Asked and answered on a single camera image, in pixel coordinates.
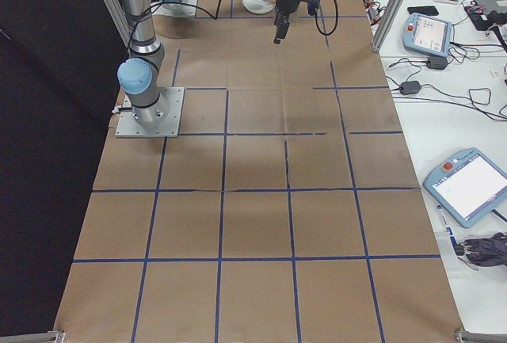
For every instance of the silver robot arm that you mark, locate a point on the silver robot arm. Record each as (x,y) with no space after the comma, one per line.
(142,22)

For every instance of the white round plate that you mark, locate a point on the white round plate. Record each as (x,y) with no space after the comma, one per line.
(257,7)

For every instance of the black smartphone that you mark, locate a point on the black smartphone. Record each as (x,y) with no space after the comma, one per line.
(424,10)

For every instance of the black power adapter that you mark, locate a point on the black power adapter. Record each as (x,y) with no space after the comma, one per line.
(410,87)
(437,62)

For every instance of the blue-grey teach pendant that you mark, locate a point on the blue-grey teach pendant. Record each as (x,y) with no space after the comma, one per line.
(429,34)
(467,184)

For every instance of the black power strip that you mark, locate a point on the black power strip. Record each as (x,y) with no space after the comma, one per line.
(489,18)

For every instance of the aluminium corner profile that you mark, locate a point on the aluminium corner profile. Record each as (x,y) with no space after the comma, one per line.
(51,336)
(479,336)

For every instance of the white square base plate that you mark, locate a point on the white square base plate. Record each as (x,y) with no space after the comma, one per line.
(174,121)
(192,2)

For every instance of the aluminium camera post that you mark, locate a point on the aluminium camera post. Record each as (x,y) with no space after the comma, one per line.
(390,10)

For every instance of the aluminium frame post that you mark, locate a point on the aluminium frame post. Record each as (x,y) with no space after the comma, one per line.
(115,14)

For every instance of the black frame cover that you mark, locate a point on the black frame cover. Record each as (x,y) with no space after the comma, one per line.
(39,121)

